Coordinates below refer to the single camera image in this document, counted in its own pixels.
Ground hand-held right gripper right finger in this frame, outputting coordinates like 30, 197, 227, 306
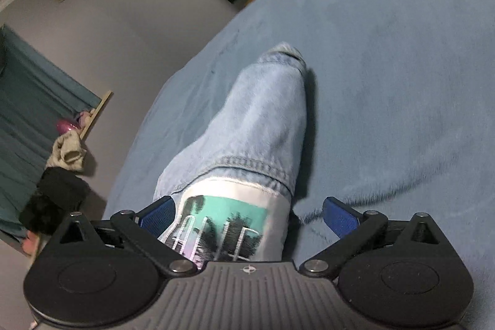
299, 196, 446, 278

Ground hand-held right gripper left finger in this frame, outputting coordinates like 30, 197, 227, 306
49, 195, 200, 278

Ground white printed t-shirt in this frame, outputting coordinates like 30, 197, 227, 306
158, 177, 291, 271

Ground light blue denim jeans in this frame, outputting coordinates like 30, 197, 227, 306
154, 41, 308, 207

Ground black cloth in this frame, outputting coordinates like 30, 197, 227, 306
19, 168, 92, 236

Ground beige cloth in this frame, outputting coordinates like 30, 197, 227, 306
46, 132, 88, 172

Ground wooden strip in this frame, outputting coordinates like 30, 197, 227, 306
79, 90, 114, 140

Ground pink plastic object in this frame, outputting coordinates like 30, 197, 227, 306
56, 113, 92, 133

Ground blue fleece blanket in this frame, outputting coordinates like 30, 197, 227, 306
102, 0, 495, 278

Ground teal curtain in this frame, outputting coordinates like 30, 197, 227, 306
0, 24, 113, 238

